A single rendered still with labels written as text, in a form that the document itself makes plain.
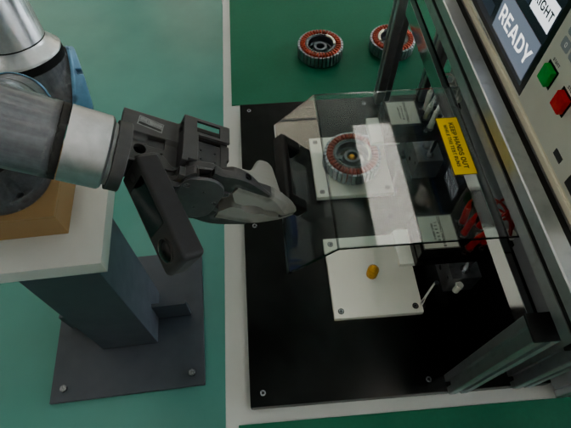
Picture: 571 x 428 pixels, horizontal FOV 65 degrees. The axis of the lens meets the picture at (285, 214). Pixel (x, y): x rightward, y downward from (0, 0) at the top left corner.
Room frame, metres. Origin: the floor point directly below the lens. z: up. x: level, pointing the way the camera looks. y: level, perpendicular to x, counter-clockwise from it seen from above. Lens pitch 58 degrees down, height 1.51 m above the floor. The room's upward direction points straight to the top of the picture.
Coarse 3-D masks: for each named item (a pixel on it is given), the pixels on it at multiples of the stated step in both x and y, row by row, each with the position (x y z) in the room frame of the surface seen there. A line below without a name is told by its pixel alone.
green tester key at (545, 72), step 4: (544, 64) 0.38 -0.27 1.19; (548, 64) 0.38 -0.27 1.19; (544, 68) 0.38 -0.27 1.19; (548, 68) 0.37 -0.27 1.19; (552, 68) 0.37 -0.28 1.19; (540, 72) 0.38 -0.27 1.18; (544, 72) 0.37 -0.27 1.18; (548, 72) 0.37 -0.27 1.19; (552, 72) 0.37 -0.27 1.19; (540, 76) 0.38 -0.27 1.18; (544, 76) 0.37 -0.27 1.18; (548, 76) 0.37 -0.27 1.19; (552, 76) 0.36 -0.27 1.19; (540, 80) 0.37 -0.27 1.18; (544, 80) 0.37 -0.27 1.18; (548, 80) 0.36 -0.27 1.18; (544, 84) 0.36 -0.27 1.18; (548, 84) 0.36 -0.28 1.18
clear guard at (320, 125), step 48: (336, 96) 0.47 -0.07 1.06; (384, 96) 0.47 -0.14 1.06; (432, 96) 0.47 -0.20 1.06; (336, 144) 0.38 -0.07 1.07; (384, 144) 0.38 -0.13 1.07; (432, 144) 0.38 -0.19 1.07; (480, 144) 0.38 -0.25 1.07; (336, 192) 0.30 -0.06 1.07; (384, 192) 0.30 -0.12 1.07; (432, 192) 0.30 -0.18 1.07; (480, 192) 0.30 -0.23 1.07; (288, 240) 0.27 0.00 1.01; (336, 240) 0.24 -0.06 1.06; (384, 240) 0.24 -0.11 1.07; (432, 240) 0.24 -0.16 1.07
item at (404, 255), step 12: (396, 252) 0.32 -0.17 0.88; (408, 252) 0.32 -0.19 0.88; (420, 252) 0.30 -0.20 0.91; (432, 252) 0.30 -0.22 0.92; (444, 252) 0.30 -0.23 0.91; (456, 252) 0.30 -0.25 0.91; (468, 252) 0.31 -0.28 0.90; (480, 252) 0.31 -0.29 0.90; (408, 264) 0.30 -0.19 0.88; (420, 264) 0.30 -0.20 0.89; (432, 264) 0.30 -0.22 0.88; (468, 264) 0.31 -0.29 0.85
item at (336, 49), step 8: (312, 32) 0.98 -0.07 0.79; (320, 32) 0.98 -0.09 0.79; (328, 32) 0.98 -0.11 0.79; (304, 40) 0.95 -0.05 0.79; (312, 40) 0.97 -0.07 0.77; (320, 40) 0.98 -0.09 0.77; (328, 40) 0.97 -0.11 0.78; (336, 40) 0.96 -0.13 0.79; (304, 48) 0.92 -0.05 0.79; (320, 48) 0.93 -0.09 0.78; (328, 48) 0.95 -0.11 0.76; (336, 48) 0.92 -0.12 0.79; (304, 56) 0.91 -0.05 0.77; (312, 56) 0.90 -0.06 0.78; (320, 56) 0.89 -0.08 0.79; (328, 56) 0.90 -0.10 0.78; (336, 56) 0.91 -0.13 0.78; (312, 64) 0.89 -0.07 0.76; (320, 64) 0.89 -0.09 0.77; (328, 64) 0.89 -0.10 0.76
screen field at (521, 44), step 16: (512, 0) 0.49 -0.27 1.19; (496, 16) 0.51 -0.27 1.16; (512, 16) 0.48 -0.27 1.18; (496, 32) 0.49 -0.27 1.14; (512, 32) 0.46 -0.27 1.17; (528, 32) 0.44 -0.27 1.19; (512, 48) 0.45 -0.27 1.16; (528, 48) 0.42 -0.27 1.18; (512, 64) 0.44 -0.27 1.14; (528, 64) 0.41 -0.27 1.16
